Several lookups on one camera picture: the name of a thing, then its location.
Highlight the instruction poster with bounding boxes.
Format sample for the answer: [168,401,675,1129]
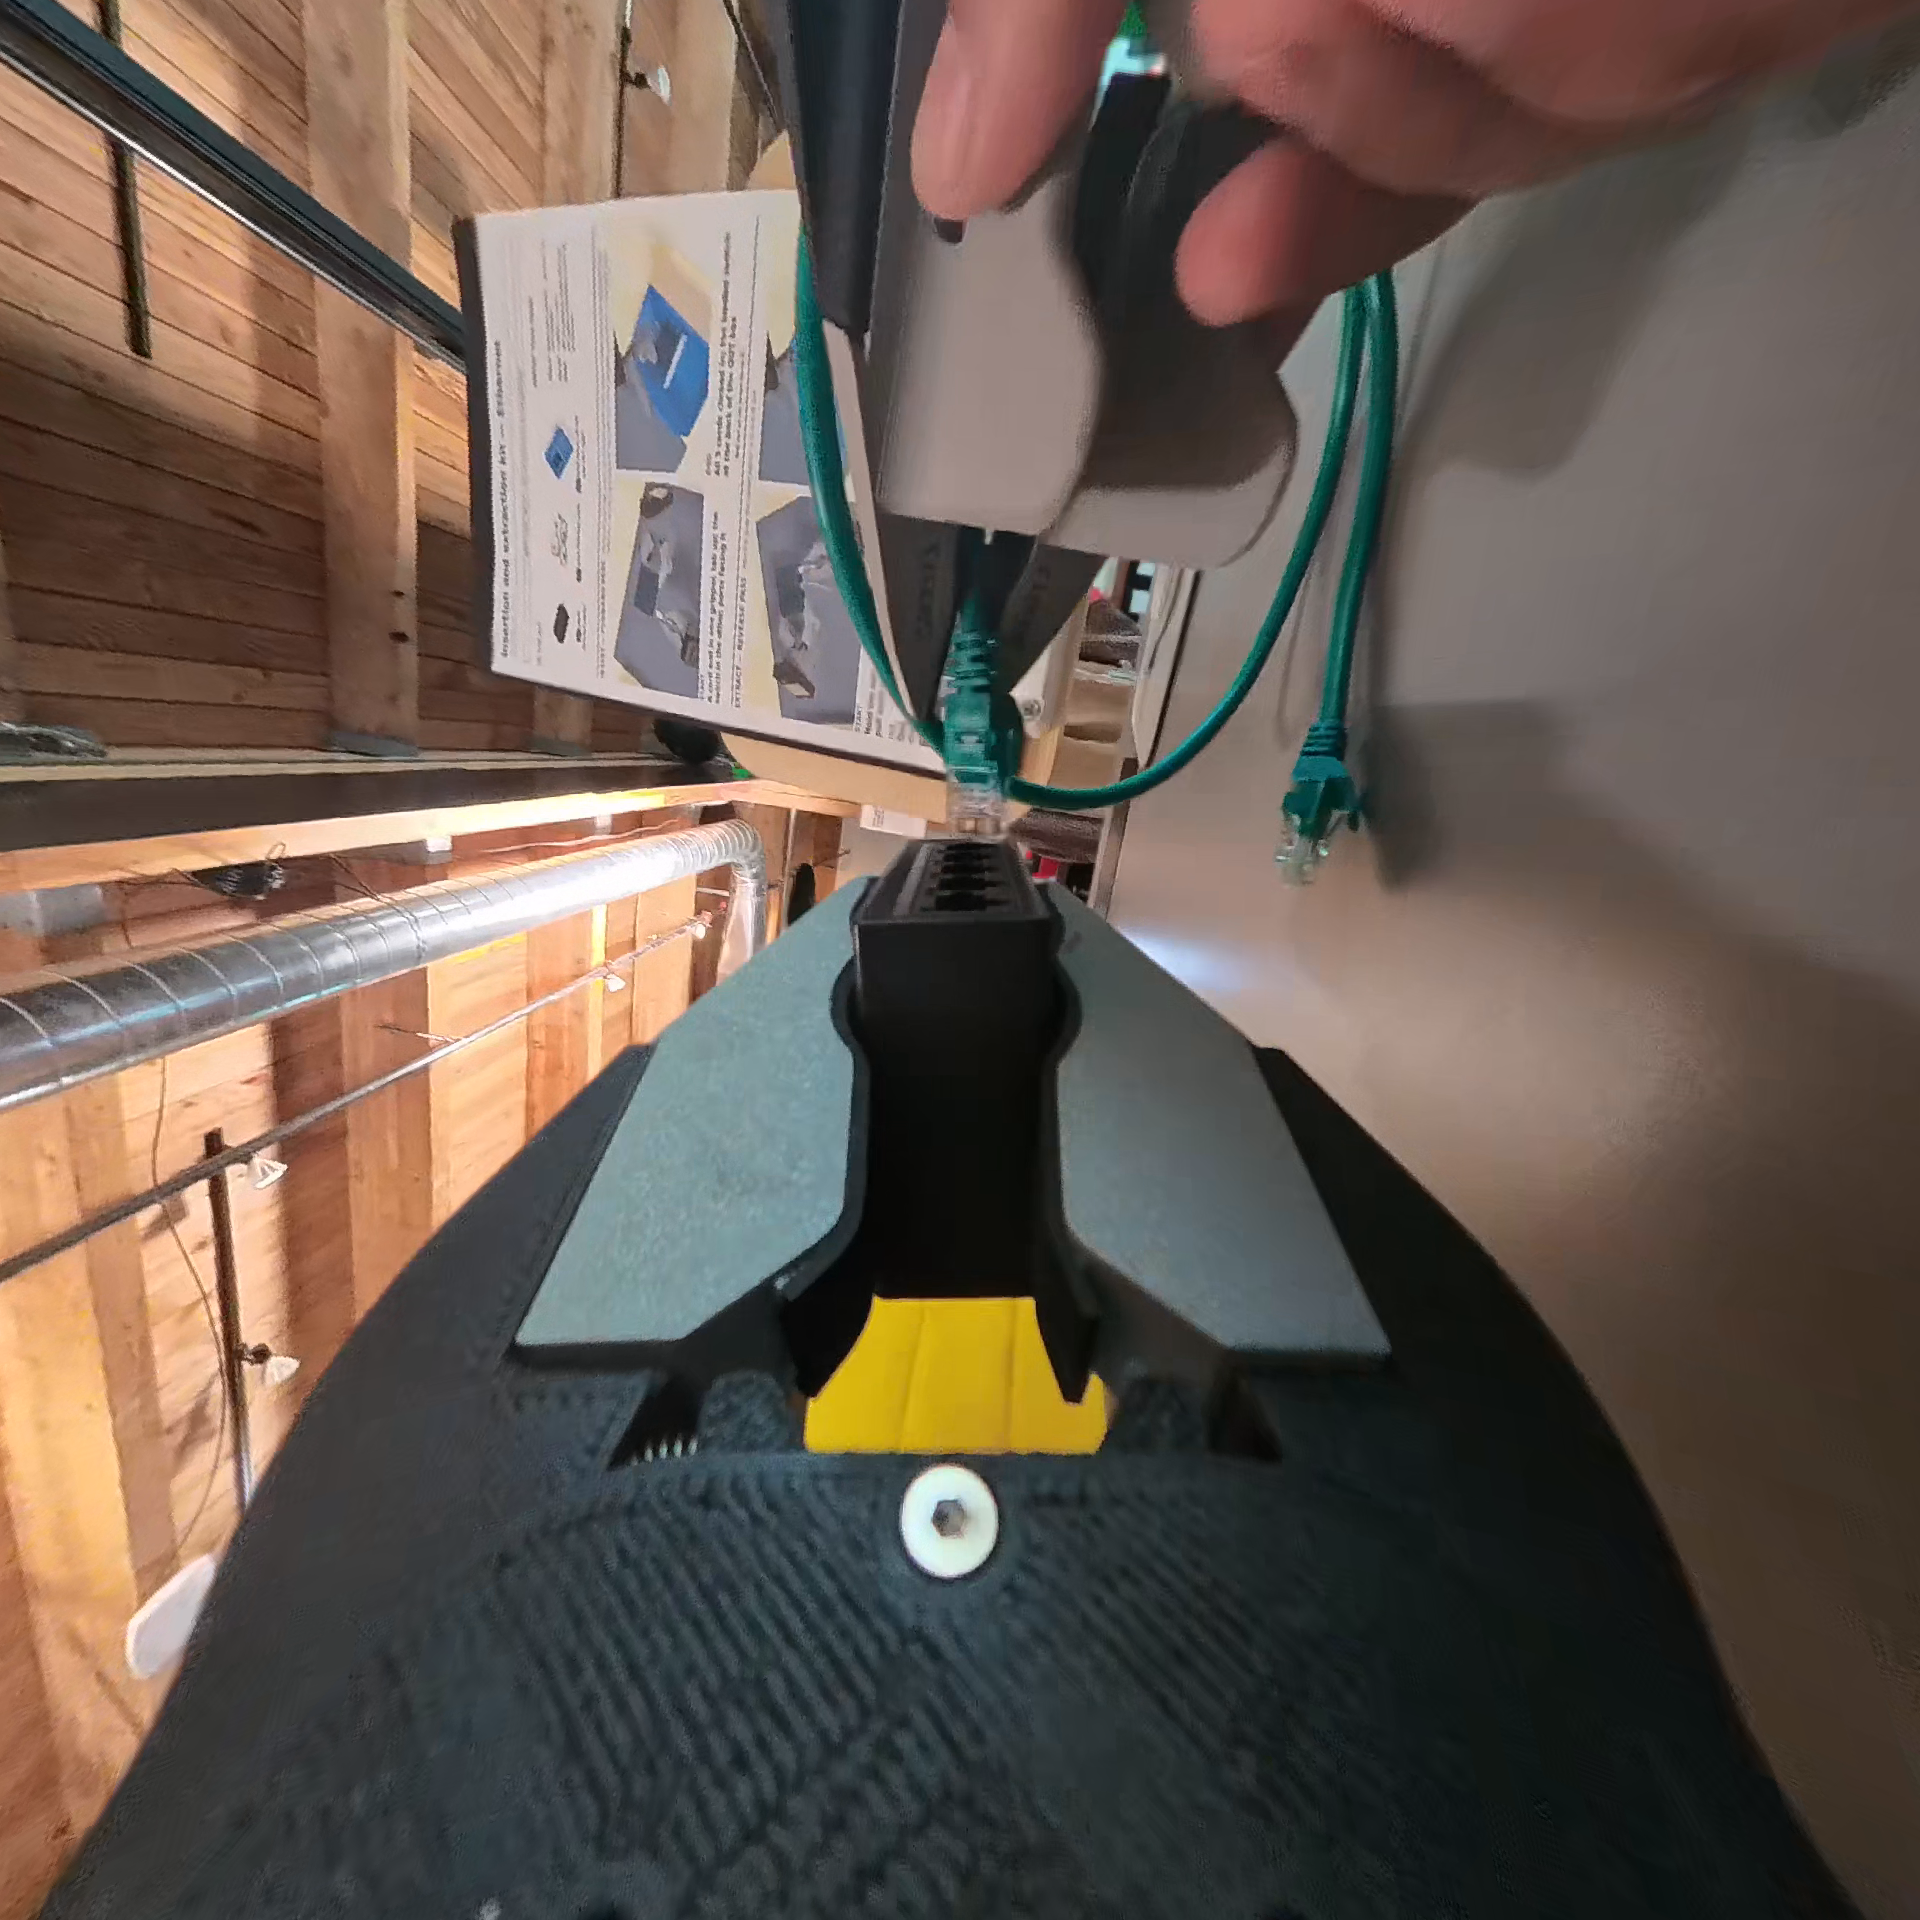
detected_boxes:
[453,187,1036,779]

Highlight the metal duct pipe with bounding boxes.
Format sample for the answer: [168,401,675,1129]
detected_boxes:
[0,816,770,1112]

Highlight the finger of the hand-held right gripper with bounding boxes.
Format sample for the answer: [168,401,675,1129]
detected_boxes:
[821,316,981,728]
[991,534,1119,685]

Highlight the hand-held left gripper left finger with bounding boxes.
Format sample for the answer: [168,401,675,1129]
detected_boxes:
[513,877,874,1364]

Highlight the person's right hand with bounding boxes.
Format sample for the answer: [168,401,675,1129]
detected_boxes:
[907,0,1920,334]

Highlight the white lamp shade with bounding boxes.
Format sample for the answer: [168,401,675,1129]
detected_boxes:
[128,1552,219,1682]

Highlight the black ceiling rail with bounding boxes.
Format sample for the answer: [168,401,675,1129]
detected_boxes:
[0,0,469,366]

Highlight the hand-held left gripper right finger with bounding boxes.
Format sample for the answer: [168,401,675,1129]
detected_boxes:
[1046,882,1392,1364]

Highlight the black ethernet switch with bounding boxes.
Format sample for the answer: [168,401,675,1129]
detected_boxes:
[785,839,1116,1405]

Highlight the green ethernet cable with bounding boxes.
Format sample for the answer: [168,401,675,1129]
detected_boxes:
[791,224,1405,886]

